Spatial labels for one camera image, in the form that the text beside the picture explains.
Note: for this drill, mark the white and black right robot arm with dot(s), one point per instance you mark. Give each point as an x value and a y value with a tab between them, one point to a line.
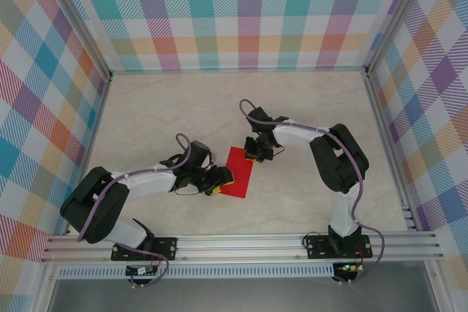
336	166

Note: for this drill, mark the aluminium side rail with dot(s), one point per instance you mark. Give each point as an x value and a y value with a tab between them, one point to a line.
89	151
389	151

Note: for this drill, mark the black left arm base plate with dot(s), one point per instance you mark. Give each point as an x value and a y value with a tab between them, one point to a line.
166	248

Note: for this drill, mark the aluminium mounting rail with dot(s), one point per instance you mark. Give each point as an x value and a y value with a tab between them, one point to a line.
237	248

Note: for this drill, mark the small circuit board with LED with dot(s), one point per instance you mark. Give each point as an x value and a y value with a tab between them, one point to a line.
349	267

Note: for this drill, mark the aluminium frame post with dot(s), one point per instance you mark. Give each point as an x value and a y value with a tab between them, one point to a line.
396	21
78	21

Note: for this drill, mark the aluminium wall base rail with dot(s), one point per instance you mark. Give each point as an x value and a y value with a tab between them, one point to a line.
237	70

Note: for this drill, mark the red paper sheet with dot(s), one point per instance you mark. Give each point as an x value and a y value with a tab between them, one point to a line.
239	180

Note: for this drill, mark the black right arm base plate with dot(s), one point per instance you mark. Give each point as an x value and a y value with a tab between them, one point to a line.
318	246

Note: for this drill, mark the small black circuit board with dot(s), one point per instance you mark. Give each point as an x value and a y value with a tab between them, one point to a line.
139	271

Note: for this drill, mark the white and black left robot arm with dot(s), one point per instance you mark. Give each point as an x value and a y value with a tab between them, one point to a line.
95	209

